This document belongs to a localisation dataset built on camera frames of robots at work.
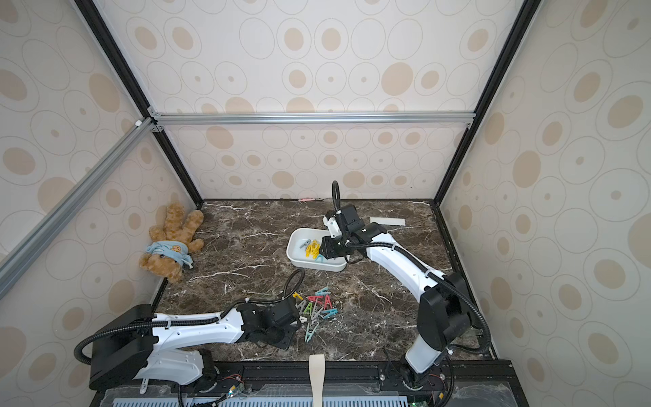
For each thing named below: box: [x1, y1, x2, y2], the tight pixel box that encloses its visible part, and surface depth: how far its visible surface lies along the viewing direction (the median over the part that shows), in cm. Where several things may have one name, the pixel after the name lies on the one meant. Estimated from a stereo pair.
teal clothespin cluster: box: [321, 308, 339, 320], surface depth 88 cm
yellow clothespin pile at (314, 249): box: [310, 239, 322, 260], surface depth 104 cm
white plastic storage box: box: [286, 228, 348, 273], surface depth 102 cm
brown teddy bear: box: [139, 202, 205, 284], surface depth 96 cm
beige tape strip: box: [308, 354, 325, 407], surface depth 76 cm
